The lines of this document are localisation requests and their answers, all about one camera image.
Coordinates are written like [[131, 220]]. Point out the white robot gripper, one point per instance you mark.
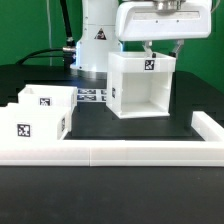
[[143, 21]]

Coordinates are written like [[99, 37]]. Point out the white drawer cabinet housing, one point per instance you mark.
[[138, 85]]

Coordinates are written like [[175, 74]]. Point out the white front drawer box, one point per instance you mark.
[[33, 123]]

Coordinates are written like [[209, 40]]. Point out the white drawer box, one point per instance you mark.
[[48, 95], [33, 123]]

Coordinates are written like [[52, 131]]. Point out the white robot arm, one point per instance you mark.
[[107, 24]]

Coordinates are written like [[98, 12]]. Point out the white rear drawer box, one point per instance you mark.
[[48, 95]]

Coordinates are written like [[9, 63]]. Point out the fiducial marker sheet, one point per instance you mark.
[[91, 95]]

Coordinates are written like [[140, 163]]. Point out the white right fence bar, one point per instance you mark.
[[206, 127]]

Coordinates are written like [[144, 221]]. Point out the white fence bar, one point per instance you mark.
[[206, 127], [112, 153]]

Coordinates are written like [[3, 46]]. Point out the white front fence bar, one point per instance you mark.
[[112, 153]]

